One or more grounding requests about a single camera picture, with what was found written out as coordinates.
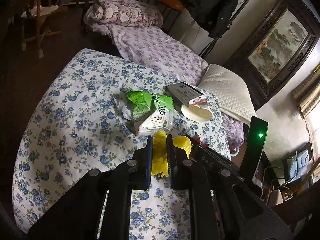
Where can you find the purple clothes pile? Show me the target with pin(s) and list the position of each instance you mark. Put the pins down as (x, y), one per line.
(234, 132)

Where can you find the framed landscape painting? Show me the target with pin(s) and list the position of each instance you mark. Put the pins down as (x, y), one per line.
(275, 51)

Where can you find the white quilted pillow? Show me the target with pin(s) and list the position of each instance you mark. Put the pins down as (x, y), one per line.
(230, 91)

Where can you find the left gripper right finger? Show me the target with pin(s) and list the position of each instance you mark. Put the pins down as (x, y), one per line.
(221, 204)

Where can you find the folded dark floral quilt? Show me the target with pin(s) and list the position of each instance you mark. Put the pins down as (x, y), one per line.
(128, 13)

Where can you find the purple floral blanket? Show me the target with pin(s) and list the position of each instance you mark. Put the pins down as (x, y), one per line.
(152, 48)

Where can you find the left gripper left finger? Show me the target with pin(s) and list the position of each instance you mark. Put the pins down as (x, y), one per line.
(98, 205)

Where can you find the green white snack bag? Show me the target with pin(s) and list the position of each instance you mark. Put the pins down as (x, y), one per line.
(134, 105)

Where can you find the wooden chair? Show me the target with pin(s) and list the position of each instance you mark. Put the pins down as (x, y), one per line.
(33, 10)

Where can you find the blue floral bed sheet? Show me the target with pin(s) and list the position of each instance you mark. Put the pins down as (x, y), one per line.
(77, 126)

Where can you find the orange stool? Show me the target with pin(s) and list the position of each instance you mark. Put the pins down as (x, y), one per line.
(173, 4)

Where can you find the red white cigarette box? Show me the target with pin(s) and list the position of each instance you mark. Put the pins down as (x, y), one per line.
(187, 94)

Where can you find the black hanging coat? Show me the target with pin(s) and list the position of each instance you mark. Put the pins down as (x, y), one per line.
(212, 16)

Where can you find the cream paper bowl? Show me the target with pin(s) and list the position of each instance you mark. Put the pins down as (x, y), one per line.
(199, 113)

